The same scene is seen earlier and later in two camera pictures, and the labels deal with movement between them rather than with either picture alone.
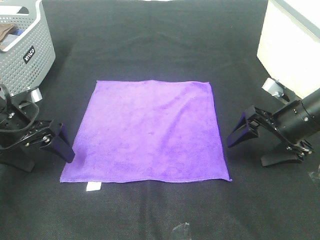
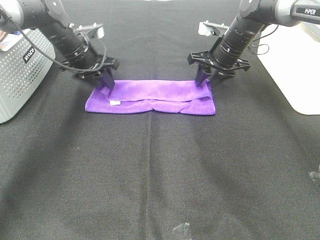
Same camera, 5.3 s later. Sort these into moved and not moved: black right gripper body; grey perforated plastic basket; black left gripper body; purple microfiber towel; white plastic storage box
Moved: black right gripper body; black left gripper body; purple microfiber towel
Not moved: white plastic storage box; grey perforated plastic basket
